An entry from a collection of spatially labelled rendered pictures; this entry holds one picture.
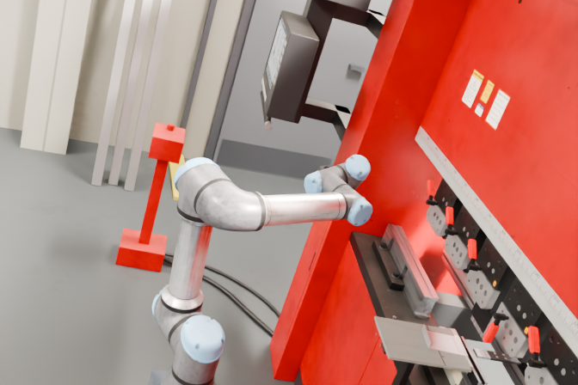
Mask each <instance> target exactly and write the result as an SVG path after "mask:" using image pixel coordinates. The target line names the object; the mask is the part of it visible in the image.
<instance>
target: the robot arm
mask: <svg viewBox="0 0 578 385"><path fill-rule="evenodd" d="M370 171H371V166H370V163H369V161H367V159H366V158H365V157H363V156H361V155H353V156H350V157H349V158H348V159H347V160H346V162H344V163H341V164H338V165H335V166H334V167H332V166H319V168H318V171H316V172H314V173H312V174H308V175H307V176H306V177H305V179H304V189H305V191H306V193H302V194H284V195H266V196H262V195H261V194H260V193H258V192H245V191H244V190H242V189H240V188H238V187H237V186H235V184H234V183H233V182H232V181H231V180H230V179H229V178H228V177H227V176H226V175H225V174H224V173H223V171H222V170H221V169H220V167H219V166H218V165H217V164H215V163H214V162H212V161H211V160H209V159H207V158H204V157H198V158H194V159H191V160H189V161H187V162H186V163H185V164H183V165H181V166H180V167H179V168H178V170H177V171H176V173H175V177H174V184H175V189H176V190H177V191H178V192H179V197H178V202H177V207H176V210H177V212H178V214H179V215H180V216H181V221H180V227H179V231H178V236H177V241H176V246H175V255H174V259H173V265H172V269H171V274H170V279H169V284H167V285H166V286H165V287H164V288H163V289H162V290H161V291H160V294H159V295H156V297H155V299H154V301H153V304H152V313H153V315H154V318H155V321H156V323H157V325H158V326H159V327H160V328H161V330H162V331H163V334H164V335H165V337H166V339H167V341H168V342H169V344H170V345H171V347H172V349H173V351H174V352H175V359H174V362H173V365H172V368H171V369H170V370H169V372H168V373H167V374H166V376H165V377H164V378H163V379H162V381H161V384H160V385H214V384H213V377H214V375H215V372H216V369H217V367H218V361H219V359H220V356H221V355H222V353H223V350H224V341H225V336H224V330H223V328H222V327H221V326H220V324H219V323H218V322H217V321H215V320H211V317H209V316H205V315H203V314H202V312H201V308H202V303H203V300H204V295H203V293H202V291H201V290H200V286H201V281H202V277H203V272H204V268H205V264H206V256H207V252H208V248H209V244H210V240H211V235H212V227H214V228H216V229H222V230H228V231H236V232H251V231H259V230H261V229H262V228H263V227H264V226H272V225H282V224H293V223H314V222H324V221H335V220H344V219H346V220H348V222H349V223H351V224H352V225H354V226H360V225H363V224H364V223H366V222H367V221H368V220H369V219H370V217H371V214H372V205H371V204H370V203H369V202H368V201H367V200H366V199H365V198H364V197H362V196H361V195H360V194H358V193H357V192H356V191H355V190H356V188H357V187H358V186H359V185H360V184H361V183H362V182H363V180H365V179H366V177H367V175H369V173H370Z"/></svg>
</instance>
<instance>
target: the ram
mask: <svg viewBox="0 0 578 385"><path fill-rule="evenodd" d="M474 70H476V71H477V72H479V73H480V74H481V75H483V76H484V78H483V81H482V83H481V85H480V88H479V90H478V91H477V95H476V97H475V99H474V101H473V103H472V105H471V107H468V106H467V105H466V104H465V103H464V102H463V101H462V98H463V96H464V92H465V90H466V89H467V86H468V84H469V82H470V79H471V76H472V74H473V72H474ZM488 80H490V81H491V82H492V83H493V84H494V85H495V86H494V87H493V90H492V92H491V94H490V96H489V99H488V101H487V103H484V102H483V101H482V100H481V97H482V94H483V91H484V89H485V87H486V85H487V83H488ZM499 89H501V90H502V91H504V92H505V93H506V94H507V95H509V96H510V97H511V98H510V100H509V103H508V104H507V107H506V109H505V112H504V114H503V115H502V117H501V120H500V123H499V125H498V126H497V128H496V130H495V129H493V128H492V127H491V126H490V125H489V124H488V123H487V122H486V121H485V119H486V118H487V116H488V113H489V110H490V108H491V106H492V104H493V102H494V100H495V97H496V95H497V93H498V91H499ZM478 102H479V103H480V104H481V105H482V106H483V107H484V109H483V113H482V115H481V117H480V116H479V115H477V114H476V113H475V111H476V108H477V105H478ZM421 128H422V129H423V130H424V131H425V133H426V134H427V135H428V136H429V137H430V138H431V139H432V141H433V142H434V143H435V145H436V146H437V147H438V148H439V150H440V151H441V152H442V153H443V155H444V156H445V157H446V159H447V160H448V161H449V162H450V163H451V165H453V167H454V168H455V169H456V170H457V172H458V173H459V174H460V176H461V177H462V178H463V179H464V181H465V182H466V183H467V184H468V186H469V187H470V188H471V190H472V191H473V192H474V193H475V194H476V196H477V197H478V198H479V199H480V200H481V201H482V203H483V204H484V205H485V207H486V208H487V209H488V210H489V212H490V213H491V214H492V215H493V217H494V218H495V219H496V221H497V222H498V223H499V224H500V226H502V228H503V229H504V230H505V231H506V232H507V234H508V235H509V236H510V238H511V239H512V240H513V242H514V243H515V244H516V245H517V246H518V248H519V249H520V250H521V252H522V253H523V254H524V255H525V256H526V257H527V259H528V260H529V261H530V262H531V263H532V265H533V266H534V267H535V269H536V270H537V271H538V273H539V274H540V275H541V276H542V277H543V279H544V280H545V281H546V283H547V284H548V285H549V286H550V287H551V288H552V289H553V291H554V292H555V293H556V295H557V296H558V297H559V298H560V300H561V301H562V302H563V303H564V305H565V306H566V307H567V308H568V310H569V311H570V312H571V314H572V315H573V316H574V317H575V318H576V319H577V320H578V0H471V2H470V5H469V8H468V9H467V12H466V14H465V17H464V20H463V22H462V25H461V27H460V29H459V31H458V35H457V37H456V39H455V41H454V44H453V46H452V49H451V52H450V54H449V57H448V59H447V61H446V65H445V67H444V69H443V71H442V73H441V76H440V79H439V81H438V84H437V86H436V89H435V91H434V93H433V97H432V99H431V101H430V103H429V105H428V108H427V111H426V113H425V116H424V118H423V121H422V122H421ZM415 141H416V142H417V143H418V144H419V145H420V147H421V148H422V150H423V151H424V152H425V154H426V155H427V157H428V158H429V159H430V161H431V162H432V163H433V165H434V166H435V167H436V168H437V169H438V171H439V172H440V174H441V175H442V176H443V178H444V179H445V180H446V182H447V184H448V185H449V186H450V188H451V189H452V190H453V191H454V192H455V194H456V195H457V196H458V198H459V199H460V201H461V202H462V203H463V205H464V206H465V208H466V209H467V210H468V212H469V213H470V214H471V215H472V216H473V218H474V219H475V220H476V222H477V224H478V225H479V226H480V228H481V229H482V230H483V232H484V233H485V235H486V236H487V237H488V238H489V239H490V241H491V242H492V243H493V245H494V246H495V248H496V249H497V250H498V252H499V253H500V254H501V256H502V257H503V259H504V260H505V261H506V262H507V264H508V265H509V266H510V268H511V269H512V270H513V272H514V273H515V275H516V276H517V277H518V279H519V280H520V282H521V283H522V284H523V285H524V286H525V287H526V289H527V290H528V292H529V293H530V294H531V296H532V297H533V299H534V300H535V301H536V303H537V304H538V306H539V307H540V308H541V309H542V310H543V312H544V313H545V315H546V316H547V317H548V319H549V320H550V322H551V323H552V324H553V326H554V327H555V328H556V330H557V331H558V332H559V333H560V334H561V336H562V337H563V339H564V340H565V342H566V343H567V344H568V346H569V347H570V349H571V350H572V351H573V353H574V354H575V355H576V356H577V357H578V340H577V339H576V337H575V336H574V335H573V334H572V333H571V331H570V330H569V329H568V327H567V326H566V325H565V323H564V322H563V321H562V319H561V318H560V317H559V315H558V314H557V313H556V311H555V310H554V309H553V308H552V307H551V305H550V304H549V303H548V302H547V300H546V299H545V298H544V296H543V295H542V293H541V292H540V291H539V290H538V288H537V287H536V285H535V284H534V283H533V282H532V281H531V280H530V278H529V277H528V276H527V274H526V273H525V272H524V270H523V269H522V268H521V266H520V265H519V264H518V262H517V261H516V260H515V258H514V257H513V256H512V255H511V254H510V253H509V251H508V250H507V248H506V247H505V246H504V245H503V243H502V242H501V240H500V239H499V238H498V236H497V235H496V234H495V232H494V231H493V230H492V229H491V228H490V227H489V225H488V224H487V223H486V221H485V220H484V219H483V217H482V216H481V215H480V213H479V212H478V211H477V209H476V208H475V207H474V205H473V204H472V203H471V202H470V201H469V199H468V198H467V197H466V196H465V194H464V193H463V191H462V190H461V189H460V187H459V186H458V185H457V183H456V182H455V181H454V179H453V178H452V177H451V176H450V175H449V174H448V172H447V171H446V169H445V168H444V167H443V166H442V164H441V163H440V161H439V160H438V159H437V158H436V156H435V155H434V153H433V152H432V151H431V150H430V149H429V148H428V146H427V145H426V144H425V142H424V141H423V140H422V139H421V137H420V136H419V134H418V133H417V135H416V137H415Z"/></svg>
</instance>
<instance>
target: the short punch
mask: <svg viewBox="0 0 578 385"><path fill-rule="evenodd" d="M471 314H472V316H471V318H470V319H471V320H472V322H473V324H474V326H475V327H476V329H477V331H478V332H479V334H480V336H481V338H483V336H484V334H485V333H486V331H487V329H488V327H489V325H490V324H491V323H492V322H493V318H494V317H493V314H491V313H489V312H488V310H487V309H480V307H479V305H478V304H477V302H476V303H475V305H474V307H473V309H472V310H471Z"/></svg>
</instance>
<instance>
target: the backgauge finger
mask: <svg viewBox="0 0 578 385"><path fill-rule="evenodd" d="M473 351H474V353H475V355H476V357H477V358H482V359H488V360H493V361H498V362H503V363H509V364H517V365H518V367H519V369H520V371H521V373H522V374H523V376H524V377H525V370H526V367H527V366H528V364H526V363H521V362H520V361H519V360H518V358H514V357H509V355H508V354H506V353H501V352H496V351H486V350H481V349H476V348H473Z"/></svg>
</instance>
